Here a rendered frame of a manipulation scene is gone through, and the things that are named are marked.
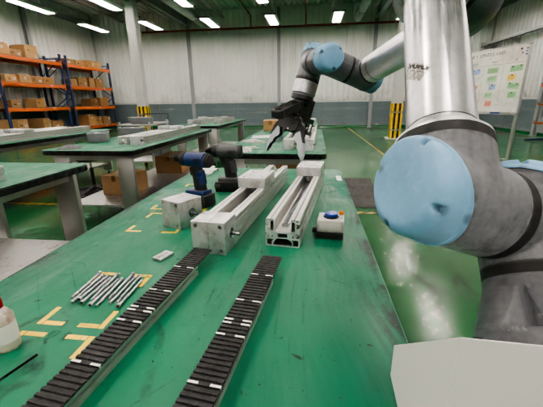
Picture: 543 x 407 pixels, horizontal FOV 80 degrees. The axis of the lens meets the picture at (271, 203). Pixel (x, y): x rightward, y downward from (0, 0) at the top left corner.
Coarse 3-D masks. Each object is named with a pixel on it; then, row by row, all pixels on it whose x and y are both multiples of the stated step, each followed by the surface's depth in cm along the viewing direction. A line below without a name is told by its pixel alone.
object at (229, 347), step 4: (212, 340) 52; (212, 344) 52; (216, 344) 52; (220, 344) 52; (224, 344) 51; (228, 344) 51; (232, 344) 51; (236, 344) 51; (208, 348) 51; (212, 348) 51; (216, 348) 51; (220, 348) 51; (224, 348) 51; (228, 348) 51; (232, 348) 51; (236, 348) 51; (232, 352) 50; (236, 352) 50
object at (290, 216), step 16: (304, 176) 147; (288, 192) 118; (304, 192) 128; (288, 208) 113; (304, 208) 100; (272, 224) 96; (288, 224) 96; (304, 224) 102; (272, 240) 94; (288, 240) 93
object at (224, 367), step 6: (204, 360) 48; (210, 360) 48; (198, 366) 47; (204, 366) 47; (210, 366) 47; (216, 366) 47; (222, 366) 47; (228, 366) 47; (222, 372) 46; (228, 372) 46
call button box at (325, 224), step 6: (318, 216) 100; (324, 216) 100; (342, 216) 100; (318, 222) 97; (324, 222) 97; (330, 222) 97; (336, 222) 96; (342, 222) 96; (318, 228) 98; (324, 228) 98; (330, 228) 97; (336, 228) 97; (342, 228) 96; (318, 234) 99; (324, 234) 98; (330, 234) 98; (336, 234) 97; (342, 234) 97
